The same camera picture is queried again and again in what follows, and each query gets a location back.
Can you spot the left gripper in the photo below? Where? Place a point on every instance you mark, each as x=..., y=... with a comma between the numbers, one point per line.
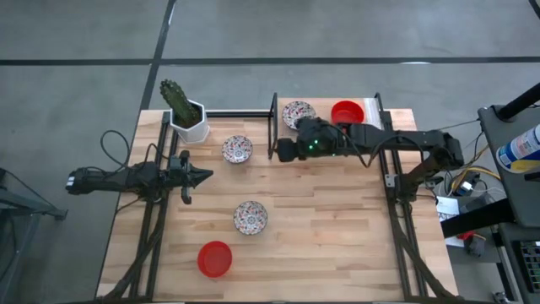
x=185, y=177

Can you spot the silver corner bracket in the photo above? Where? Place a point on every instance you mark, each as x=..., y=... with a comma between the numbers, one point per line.
x=390, y=180

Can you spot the white paper sheet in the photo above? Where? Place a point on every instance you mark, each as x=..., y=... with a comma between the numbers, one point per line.
x=447, y=207

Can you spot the grey equipment cart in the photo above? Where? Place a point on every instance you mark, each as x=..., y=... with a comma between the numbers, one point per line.
x=523, y=198

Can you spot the black cart cross beam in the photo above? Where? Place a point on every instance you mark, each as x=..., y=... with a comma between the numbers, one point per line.
x=476, y=219

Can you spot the black metal shelf frame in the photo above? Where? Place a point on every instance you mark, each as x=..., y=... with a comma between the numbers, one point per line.
x=273, y=122

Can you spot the red plastic mini bowl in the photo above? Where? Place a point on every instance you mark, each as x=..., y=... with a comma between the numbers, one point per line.
x=348, y=112
x=214, y=259

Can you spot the wooden shelf board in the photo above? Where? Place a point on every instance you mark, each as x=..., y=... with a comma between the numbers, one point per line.
x=322, y=110

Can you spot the white blue yellow canister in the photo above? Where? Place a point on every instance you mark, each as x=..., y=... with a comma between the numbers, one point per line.
x=521, y=150

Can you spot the black aluminium frame rails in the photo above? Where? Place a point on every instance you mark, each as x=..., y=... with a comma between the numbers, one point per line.
x=149, y=236
x=398, y=236

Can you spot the white hexagonal plant pot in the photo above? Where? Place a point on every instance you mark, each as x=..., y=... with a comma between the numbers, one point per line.
x=194, y=133

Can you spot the black keypad device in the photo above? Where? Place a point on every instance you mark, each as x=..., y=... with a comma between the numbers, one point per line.
x=530, y=259

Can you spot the grey metal stand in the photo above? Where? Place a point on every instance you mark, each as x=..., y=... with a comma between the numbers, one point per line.
x=25, y=204

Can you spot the small red black object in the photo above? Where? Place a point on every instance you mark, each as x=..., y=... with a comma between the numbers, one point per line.
x=472, y=245

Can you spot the patterned ceramic mini bowl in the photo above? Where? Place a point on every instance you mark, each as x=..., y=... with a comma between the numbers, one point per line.
x=250, y=217
x=237, y=149
x=295, y=110

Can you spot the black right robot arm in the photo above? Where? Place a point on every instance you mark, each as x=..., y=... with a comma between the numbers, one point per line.
x=405, y=137

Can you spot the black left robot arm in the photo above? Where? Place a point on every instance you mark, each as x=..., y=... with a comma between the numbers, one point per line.
x=126, y=177

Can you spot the green cactus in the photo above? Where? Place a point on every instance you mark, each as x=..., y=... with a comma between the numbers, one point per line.
x=177, y=99

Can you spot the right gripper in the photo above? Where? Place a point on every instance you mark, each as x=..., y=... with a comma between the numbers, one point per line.
x=320, y=139

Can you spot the black round pole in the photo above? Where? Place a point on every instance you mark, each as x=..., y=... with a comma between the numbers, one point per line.
x=521, y=101

